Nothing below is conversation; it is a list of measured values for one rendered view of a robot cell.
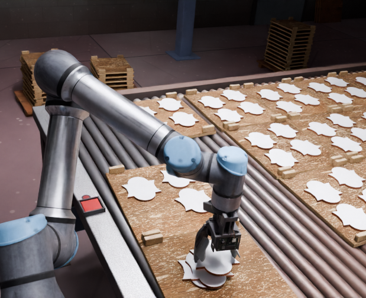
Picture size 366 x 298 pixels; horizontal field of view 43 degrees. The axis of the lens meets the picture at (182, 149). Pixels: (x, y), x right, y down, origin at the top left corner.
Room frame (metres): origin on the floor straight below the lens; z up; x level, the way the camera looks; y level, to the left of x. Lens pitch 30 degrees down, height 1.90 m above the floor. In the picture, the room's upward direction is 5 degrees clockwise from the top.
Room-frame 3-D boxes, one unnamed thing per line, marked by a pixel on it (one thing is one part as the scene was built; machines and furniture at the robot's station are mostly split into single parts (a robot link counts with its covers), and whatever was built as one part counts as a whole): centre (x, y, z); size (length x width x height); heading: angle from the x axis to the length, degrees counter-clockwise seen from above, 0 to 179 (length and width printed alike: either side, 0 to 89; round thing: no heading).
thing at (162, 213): (1.34, 0.04, 0.93); 0.41 x 0.35 x 0.02; 25
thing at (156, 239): (1.08, 0.07, 0.95); 0.06 x 0.02 x 0.03; 115
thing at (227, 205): (0.96, -0.12, 1.22); 0.08 x 0.08 x 0.05
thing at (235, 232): (0.95, -0.12, 1.14); 0.09 x 0.08 x 0.12; 15
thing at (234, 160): (0.96, -0.12, 1.30); 0.09 x 0.08 x 0.11; 79
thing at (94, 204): (1.26, 0.29, 0.92); 0.06 x 0.06 x 0.01; 29
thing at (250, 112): (2.16, -0.23, 0.94); 0.41 x 0.35 x 0.04; 28
